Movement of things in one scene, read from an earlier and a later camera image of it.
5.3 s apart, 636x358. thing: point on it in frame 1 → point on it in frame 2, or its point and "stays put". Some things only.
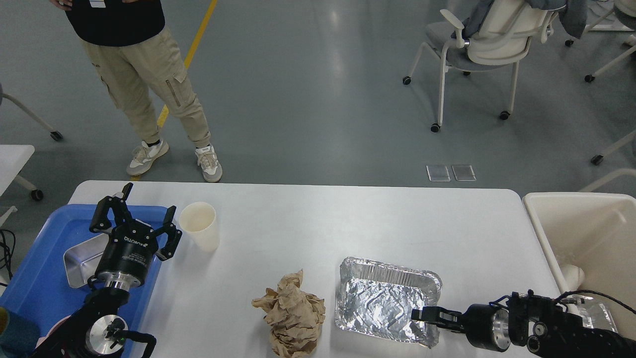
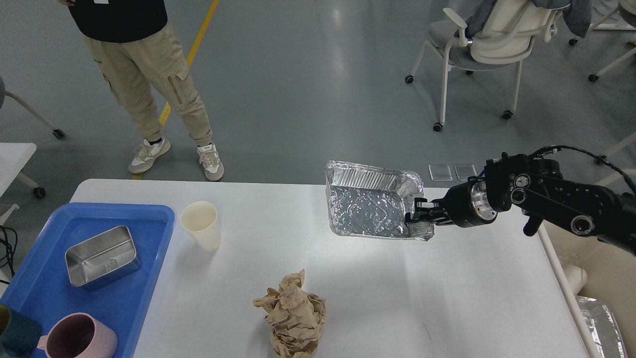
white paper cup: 199,220 stays put
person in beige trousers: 127,41 stays put
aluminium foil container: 378,298 → 365,201
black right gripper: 485,325 → 466,205
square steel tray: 82,261 stays put
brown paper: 294,316 stays put
